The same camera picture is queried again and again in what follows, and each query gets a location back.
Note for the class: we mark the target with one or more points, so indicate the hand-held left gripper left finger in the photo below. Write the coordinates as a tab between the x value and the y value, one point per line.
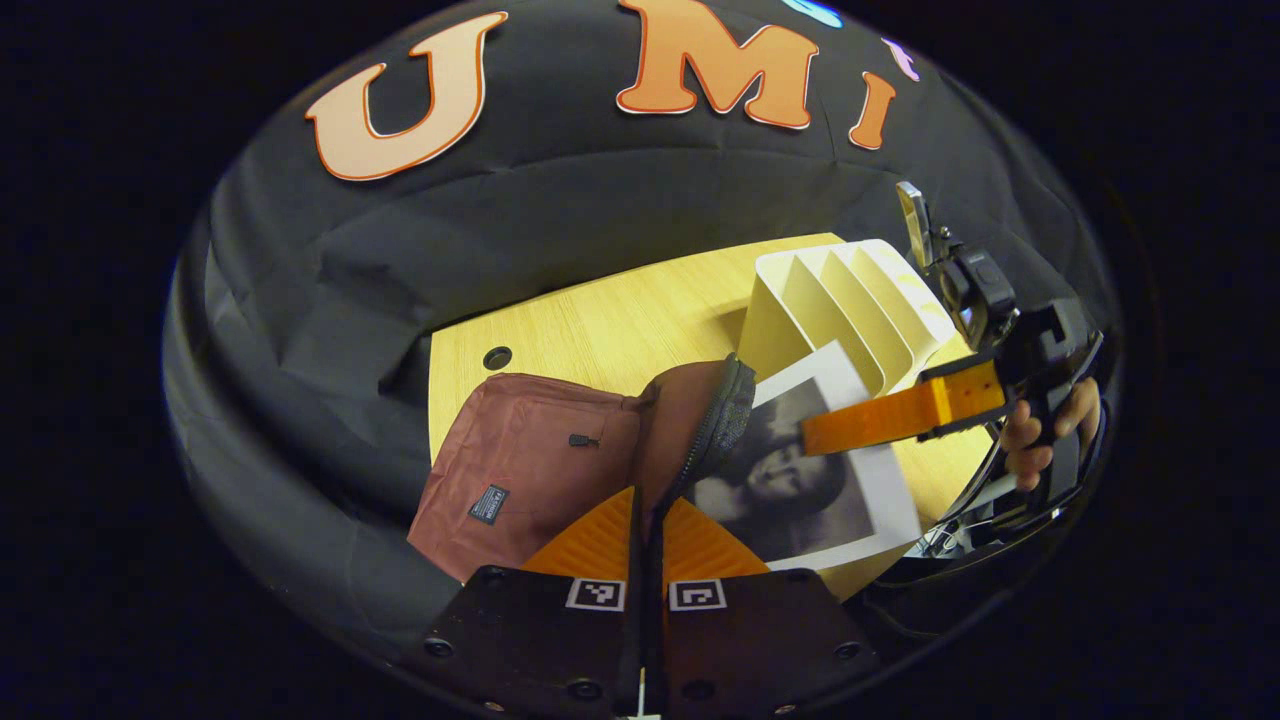
520	640

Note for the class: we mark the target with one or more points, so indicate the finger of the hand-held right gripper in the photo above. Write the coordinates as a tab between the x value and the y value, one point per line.
880	415

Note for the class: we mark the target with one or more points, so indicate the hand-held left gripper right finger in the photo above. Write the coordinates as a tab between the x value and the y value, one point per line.
770	640

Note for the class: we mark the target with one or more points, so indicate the portrait cover book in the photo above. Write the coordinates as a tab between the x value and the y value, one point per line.
800	490

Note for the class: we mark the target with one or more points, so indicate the white bookshelf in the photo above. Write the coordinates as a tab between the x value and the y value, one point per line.
800	300

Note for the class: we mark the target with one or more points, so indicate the reddish brown schoolbag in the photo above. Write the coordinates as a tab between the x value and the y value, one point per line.
520	450

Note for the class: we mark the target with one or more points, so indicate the black table grommet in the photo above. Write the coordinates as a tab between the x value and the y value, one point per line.
497	358

